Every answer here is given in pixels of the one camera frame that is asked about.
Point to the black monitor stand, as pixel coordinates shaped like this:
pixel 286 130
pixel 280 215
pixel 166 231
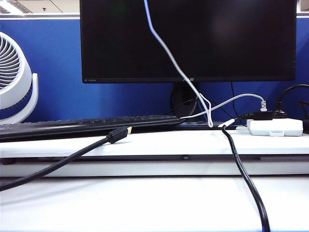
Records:
pixel 184 104

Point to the white raised desk platform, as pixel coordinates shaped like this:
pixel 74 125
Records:
pixel 144 147

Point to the black computer keyboard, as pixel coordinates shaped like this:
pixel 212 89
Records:
pixel 72 125

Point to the black ASUS computer monitor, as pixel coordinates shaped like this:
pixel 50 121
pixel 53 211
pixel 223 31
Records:
pixel 229 36

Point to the white power strip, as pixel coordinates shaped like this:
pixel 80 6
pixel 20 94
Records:
pixel 275 126

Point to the white desk fan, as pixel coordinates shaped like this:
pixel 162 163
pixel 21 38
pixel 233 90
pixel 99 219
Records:
pixel 21 72

